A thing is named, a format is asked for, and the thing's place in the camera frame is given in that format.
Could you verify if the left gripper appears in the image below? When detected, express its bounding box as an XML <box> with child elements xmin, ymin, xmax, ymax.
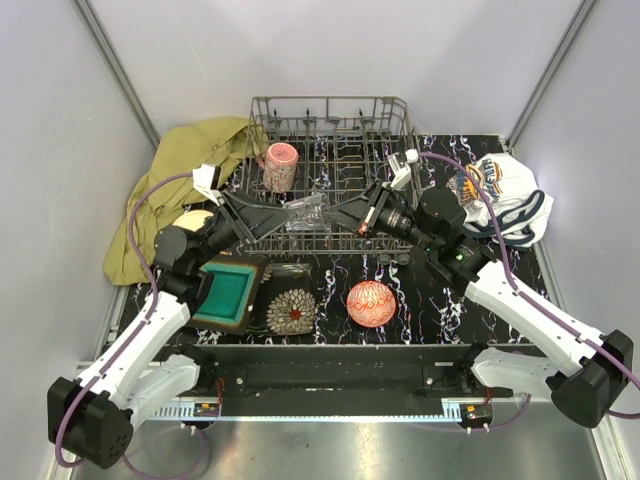
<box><xmin>192</xmin><ymin>189</ymin><xmax>300</xmax><ymax>270</ymax></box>

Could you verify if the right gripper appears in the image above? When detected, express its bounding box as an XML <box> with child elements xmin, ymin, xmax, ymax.
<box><xmin>319</xmin><ymin>179</ymin><xmax>439</xmax><ymax>254</ymax></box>

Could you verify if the clear drinking glass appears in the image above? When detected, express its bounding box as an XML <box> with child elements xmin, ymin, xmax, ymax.
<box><xmin>283</xmin><ymin>193</ymin><xmax>331</xmax><ymax>232</ymax></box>

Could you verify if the pink skull pattern mug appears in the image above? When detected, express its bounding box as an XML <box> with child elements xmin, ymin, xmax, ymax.
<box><xmin>257</xmin><ymin>142</ymin><xmax>299</xmax><ymax>193</ymax></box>

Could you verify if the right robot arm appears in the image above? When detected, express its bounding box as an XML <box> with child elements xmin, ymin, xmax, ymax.
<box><xmin>323</xmin><ymin>182</ymin><xmax>634</xmax><ymax>428</ymax></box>

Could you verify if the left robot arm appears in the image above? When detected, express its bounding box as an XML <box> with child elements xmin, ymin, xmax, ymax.
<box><xmin>47</xmin><ymin>191</ymin><xmax>295</xmax><ymax>469</ymax></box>

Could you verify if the teal square ceramic dish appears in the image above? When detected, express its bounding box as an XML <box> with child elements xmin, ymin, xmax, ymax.
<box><xmin>187</xmin><ymin>254</ymin><xmax>267</xmax><ymax>335</ymax></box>

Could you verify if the cream round floral plate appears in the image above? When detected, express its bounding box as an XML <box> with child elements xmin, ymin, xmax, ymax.
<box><xmin>172</xmin><ymin>209</ymin><xmax>214</xmax><ymax>232</ymax></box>

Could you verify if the olive green cloth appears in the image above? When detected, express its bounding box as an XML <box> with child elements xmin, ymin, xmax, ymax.
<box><xmin>103</xmin><ymin>116</ymin><xmax>269</xmax><ymax>286</ymax></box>

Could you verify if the red patterned bowl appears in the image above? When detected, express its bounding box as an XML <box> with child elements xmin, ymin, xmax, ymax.
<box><xmin>346</xmin><ymin>280</ymin><xmax>397</xmax><ymax>328</ymax></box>

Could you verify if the black floral square plate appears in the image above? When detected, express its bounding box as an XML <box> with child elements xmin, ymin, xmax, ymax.
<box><xmin>245</xmin><ymin>263</ymin><xmax>316</xmax><ymax>336</ymax></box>

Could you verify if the white printed t-shirt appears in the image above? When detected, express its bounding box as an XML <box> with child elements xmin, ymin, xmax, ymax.
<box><xmin>447</xmin><ymin>153</ymin><xmax>554</xmax><ymax>248</ymax></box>

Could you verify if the grey wire dish rack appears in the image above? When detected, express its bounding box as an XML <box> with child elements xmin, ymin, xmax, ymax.
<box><xmin>229</xmin><ymin>96</ymin><xmax>418</xmax><ymax>264</ymax></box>

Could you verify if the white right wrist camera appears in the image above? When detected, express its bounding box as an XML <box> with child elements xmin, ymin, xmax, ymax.
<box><xmin>387</xmin><ymin>149</ymin><xmax>420</xmax><ymax>191</ymax></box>

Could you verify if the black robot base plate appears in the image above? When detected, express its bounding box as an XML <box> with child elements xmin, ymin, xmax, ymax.
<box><xmin>178</xmin><ymin>346</ymin><xmax>488</xmax><ymax>422</ymax></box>

